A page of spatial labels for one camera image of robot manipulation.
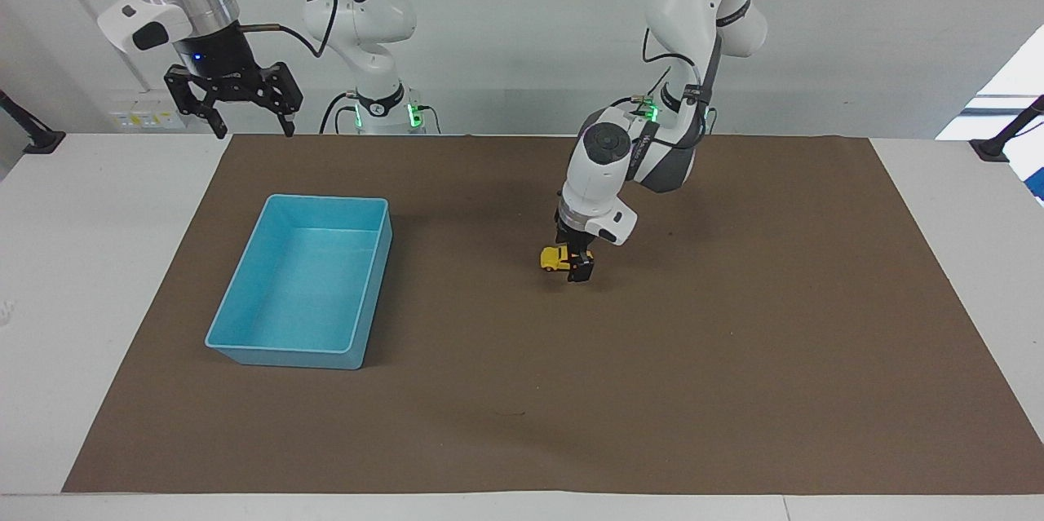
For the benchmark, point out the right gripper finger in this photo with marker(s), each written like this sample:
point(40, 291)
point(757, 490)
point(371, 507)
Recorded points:
point(284, 93)
point(192, 93)

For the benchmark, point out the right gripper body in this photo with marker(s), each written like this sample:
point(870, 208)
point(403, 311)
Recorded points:
point(216, 56)

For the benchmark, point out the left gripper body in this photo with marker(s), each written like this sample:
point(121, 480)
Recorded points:
point(571, 237)

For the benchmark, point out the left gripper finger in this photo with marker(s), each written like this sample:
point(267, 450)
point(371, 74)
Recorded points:
point(581, 268)

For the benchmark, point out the yellow toy beetle car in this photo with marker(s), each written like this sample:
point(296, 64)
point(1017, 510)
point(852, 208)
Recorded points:
point(553, 259)

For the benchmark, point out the black stand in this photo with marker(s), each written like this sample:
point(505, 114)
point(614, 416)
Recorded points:
point(1007, 134)
point(33, 134)

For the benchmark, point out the light blue plastic bin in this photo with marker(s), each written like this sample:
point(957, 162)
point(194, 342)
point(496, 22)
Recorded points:
point(306, 284)

